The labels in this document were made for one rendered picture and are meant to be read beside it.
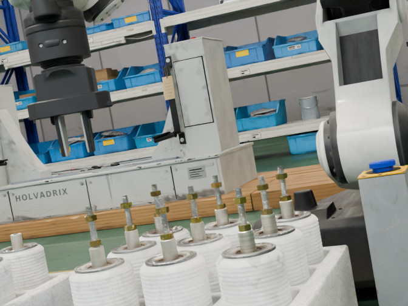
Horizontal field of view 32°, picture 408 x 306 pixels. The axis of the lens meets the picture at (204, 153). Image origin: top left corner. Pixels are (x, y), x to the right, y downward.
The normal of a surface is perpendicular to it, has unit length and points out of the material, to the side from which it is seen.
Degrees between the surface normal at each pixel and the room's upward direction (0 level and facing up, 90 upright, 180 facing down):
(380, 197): 90
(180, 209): 90
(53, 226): 90
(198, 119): 90
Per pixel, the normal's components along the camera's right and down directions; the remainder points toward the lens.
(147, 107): -0.33, 0.11
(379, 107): -0.37, -0.54
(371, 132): -0.37, -0.25
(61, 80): -0.02, 0.06
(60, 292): 0.93, -0.15
